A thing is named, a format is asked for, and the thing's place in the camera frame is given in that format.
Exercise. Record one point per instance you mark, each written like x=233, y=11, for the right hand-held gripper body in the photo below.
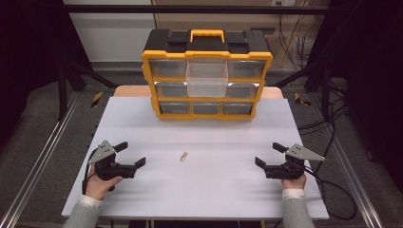
x=285, y=171

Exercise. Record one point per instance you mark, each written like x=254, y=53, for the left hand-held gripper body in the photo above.
x=109, y=169

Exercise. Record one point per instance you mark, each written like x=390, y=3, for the small metal screw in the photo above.
x=183, y=156

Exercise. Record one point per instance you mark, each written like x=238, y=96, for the clear plastic drawer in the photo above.
x=207, y=86

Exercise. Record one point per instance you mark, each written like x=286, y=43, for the person's right hand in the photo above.
x=293, y=184

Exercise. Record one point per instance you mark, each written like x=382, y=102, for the person's left hand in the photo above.
x=98, y=187

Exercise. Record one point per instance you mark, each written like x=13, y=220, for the yellow black striped tape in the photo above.
x=97, y=99
x=298, y=98

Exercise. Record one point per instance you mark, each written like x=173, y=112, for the group of closed clear drawers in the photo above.
x=168, y=68

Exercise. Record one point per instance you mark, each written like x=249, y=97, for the yellow black drawer organizer cabinet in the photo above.
x=164, y=41

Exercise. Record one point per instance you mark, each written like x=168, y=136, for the black curtain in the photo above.
x=374, y=79
x=28, y=63

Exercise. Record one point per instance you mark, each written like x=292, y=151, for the black metal crossbar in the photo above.
x=190, y=9

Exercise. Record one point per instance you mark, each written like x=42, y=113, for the aluminium floor rail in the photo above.
x=34, y=164
x=355, y=186

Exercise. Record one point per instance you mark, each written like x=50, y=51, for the black metal frame stand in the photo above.
x=325, y=91
x=62, y=91

